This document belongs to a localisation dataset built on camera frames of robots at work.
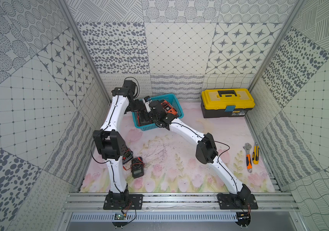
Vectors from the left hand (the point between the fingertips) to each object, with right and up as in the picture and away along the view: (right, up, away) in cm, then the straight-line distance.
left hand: (133, 108), depth 89 cm
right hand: (+7, -2, +5) cm, 9 cm away
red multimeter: (+7, -7, -4) cm, 11 cm away
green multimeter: (-3, -30, -1) cm, 30 cm away
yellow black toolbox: (+58, +4, +9) cm, 58 cm away
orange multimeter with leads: (+23, +1, +15) cm, 27 cm away
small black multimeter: (+4, -35, -7) cm, 36 cm away
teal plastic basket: (+18, 0, +15) cm, 23 cm away
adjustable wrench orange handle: (+72, -35, -3) cm, 80 cm away
